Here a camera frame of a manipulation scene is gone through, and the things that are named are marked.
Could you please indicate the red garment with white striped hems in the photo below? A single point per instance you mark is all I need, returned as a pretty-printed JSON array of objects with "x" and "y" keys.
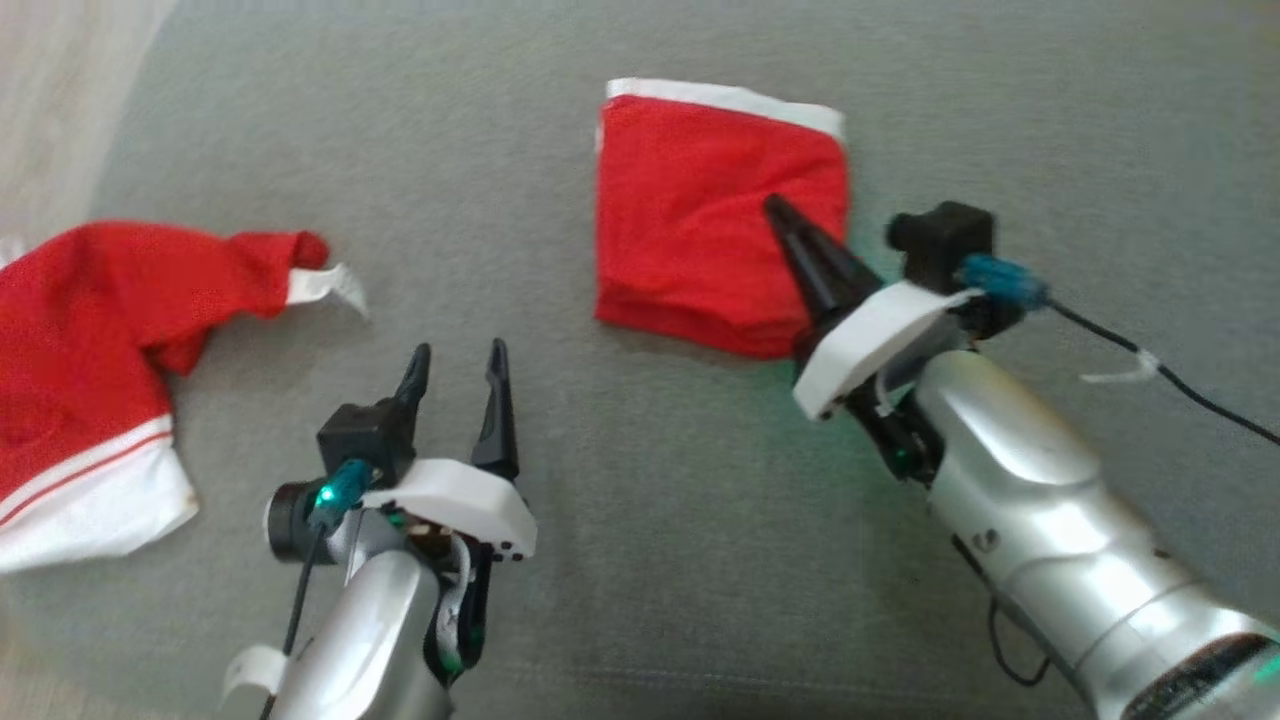
[{"x": 80, "y": 340}]

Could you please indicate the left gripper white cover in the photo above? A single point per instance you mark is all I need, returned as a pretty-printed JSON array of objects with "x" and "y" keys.
[{"x": 470, "y": 500}]

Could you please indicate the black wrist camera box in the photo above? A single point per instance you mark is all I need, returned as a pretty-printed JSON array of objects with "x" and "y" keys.
[
  {"x": 365, "y": 435},
  {"x": 945, "y": 245}
]

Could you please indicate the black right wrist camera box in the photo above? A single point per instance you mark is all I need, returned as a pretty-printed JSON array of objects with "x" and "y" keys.
[{"x": 945, "y": 245}]

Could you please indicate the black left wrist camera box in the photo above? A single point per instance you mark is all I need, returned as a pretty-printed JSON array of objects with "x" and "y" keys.
[{"x": 365, "y": 435}]

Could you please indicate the red garment with white waistband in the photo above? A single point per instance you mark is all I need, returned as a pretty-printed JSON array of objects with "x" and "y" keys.
[{"x": 700, "y": 220}]

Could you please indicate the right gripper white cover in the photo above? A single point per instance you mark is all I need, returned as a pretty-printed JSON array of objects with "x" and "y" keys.
[{"x": 870, "y": 335}]

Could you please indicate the grey fabric sofa seat cushion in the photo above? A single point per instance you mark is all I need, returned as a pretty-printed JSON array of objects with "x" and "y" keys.
[{"x": 640, "y": 520}]

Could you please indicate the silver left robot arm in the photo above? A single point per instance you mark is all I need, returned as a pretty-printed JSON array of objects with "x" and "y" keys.
[{"x": 370, "y": 630}]

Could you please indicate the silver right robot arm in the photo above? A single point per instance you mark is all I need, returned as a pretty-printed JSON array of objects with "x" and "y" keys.
[{"x": 1060, "y": 540}]

